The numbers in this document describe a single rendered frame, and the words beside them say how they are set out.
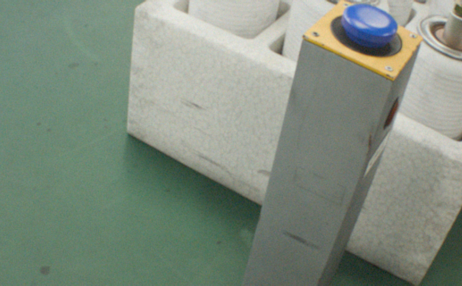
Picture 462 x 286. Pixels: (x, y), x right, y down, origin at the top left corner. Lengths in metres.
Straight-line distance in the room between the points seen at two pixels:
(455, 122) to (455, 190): 0.07
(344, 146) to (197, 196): 0.31
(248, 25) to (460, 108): 0.24
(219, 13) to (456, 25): 0.24
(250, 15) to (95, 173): 0.25
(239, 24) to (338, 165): 0.25
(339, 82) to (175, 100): 0.32
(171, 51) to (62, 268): 0.25
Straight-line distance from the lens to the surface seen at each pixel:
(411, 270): 0.74
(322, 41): 0.46
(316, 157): 0.51
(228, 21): 0.71
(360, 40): 0.47
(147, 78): 0.76
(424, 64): 0.63
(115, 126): 0.85
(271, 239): 0.59
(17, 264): 0.70
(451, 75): 0.62
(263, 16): 0.72
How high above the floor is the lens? 0.56
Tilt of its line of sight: 42 degrees down
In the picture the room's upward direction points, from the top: 10 degrees clockwise
